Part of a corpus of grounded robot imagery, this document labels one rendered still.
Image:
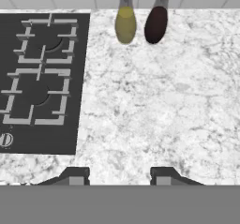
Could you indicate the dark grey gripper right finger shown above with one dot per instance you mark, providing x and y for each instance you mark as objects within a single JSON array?
[{"x": 164, "y": 175}]

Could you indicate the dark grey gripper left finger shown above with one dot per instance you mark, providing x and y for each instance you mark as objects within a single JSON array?
[{"x": 76, "y": 175}]

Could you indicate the dark brown glass bottle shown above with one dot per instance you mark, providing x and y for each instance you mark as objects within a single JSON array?
[{"x": 156, "y": 23}]

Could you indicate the yellow oil glass bottle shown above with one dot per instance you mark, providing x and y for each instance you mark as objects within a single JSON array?
[{"x": 125, "y": 21}]

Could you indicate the black gas hob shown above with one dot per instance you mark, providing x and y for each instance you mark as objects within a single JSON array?
[{"x": 40, "y": 84}]

